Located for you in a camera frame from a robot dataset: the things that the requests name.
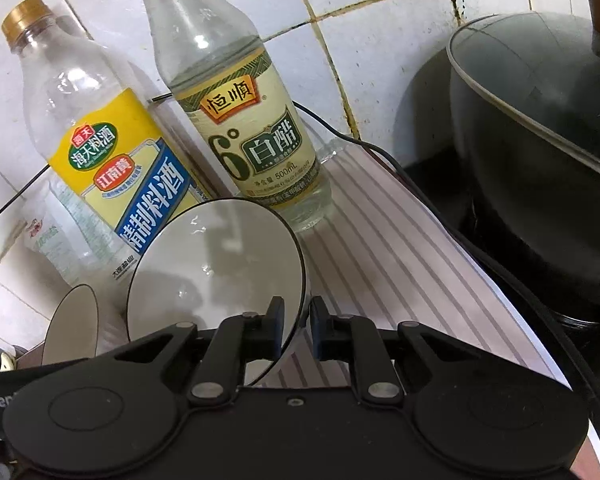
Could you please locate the cooking wine bottle yellow label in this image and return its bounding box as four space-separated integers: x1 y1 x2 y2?
1 0 218 306

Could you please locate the striped counter mat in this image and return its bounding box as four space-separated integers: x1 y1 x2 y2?
240 142 576 391

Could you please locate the glass wok lid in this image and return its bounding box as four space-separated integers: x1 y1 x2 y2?
447 0 600 186

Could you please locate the black gas stove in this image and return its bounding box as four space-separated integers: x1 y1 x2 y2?
397 157 600 441

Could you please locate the black pan with glass lid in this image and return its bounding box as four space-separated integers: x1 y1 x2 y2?
395 45 600 313

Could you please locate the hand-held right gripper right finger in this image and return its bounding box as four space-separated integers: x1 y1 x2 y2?
310 296 486 406

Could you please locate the white vinegar bottle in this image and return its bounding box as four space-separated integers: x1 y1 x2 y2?
120 0 337 233

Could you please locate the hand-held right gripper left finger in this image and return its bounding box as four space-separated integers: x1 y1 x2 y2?
115 296 286 408

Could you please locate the clear plastic packet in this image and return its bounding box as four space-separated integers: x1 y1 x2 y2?
22 200 88 286

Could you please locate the white bowl black rim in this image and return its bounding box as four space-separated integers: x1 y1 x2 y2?
41 284 101 367
126 198 308 387

